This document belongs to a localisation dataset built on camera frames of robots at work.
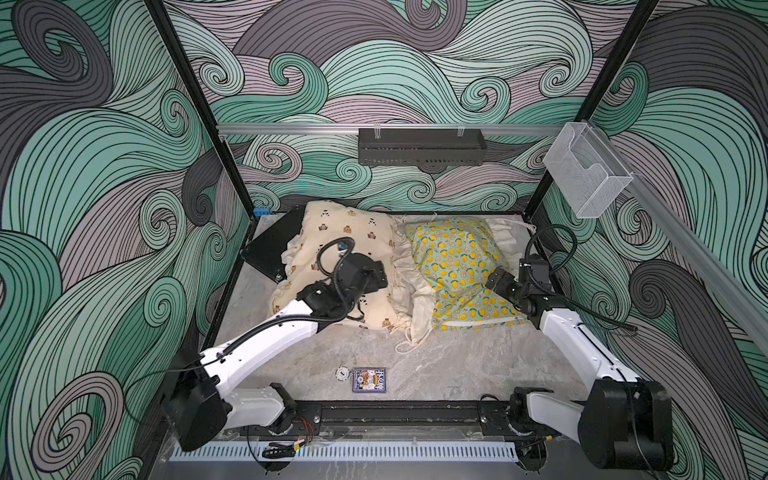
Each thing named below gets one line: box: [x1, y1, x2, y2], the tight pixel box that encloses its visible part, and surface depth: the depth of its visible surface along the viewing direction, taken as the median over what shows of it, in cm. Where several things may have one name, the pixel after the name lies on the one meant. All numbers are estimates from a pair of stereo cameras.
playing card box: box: [352, 367, 387, 393], surface depth 80 cm
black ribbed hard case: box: [240, 205, 306, 283], surface depth 103 cm
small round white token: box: [335, 366, 350, 381], surface depth 83 cm
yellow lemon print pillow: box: [407, 218, 526, 331], surface depth 97 cm
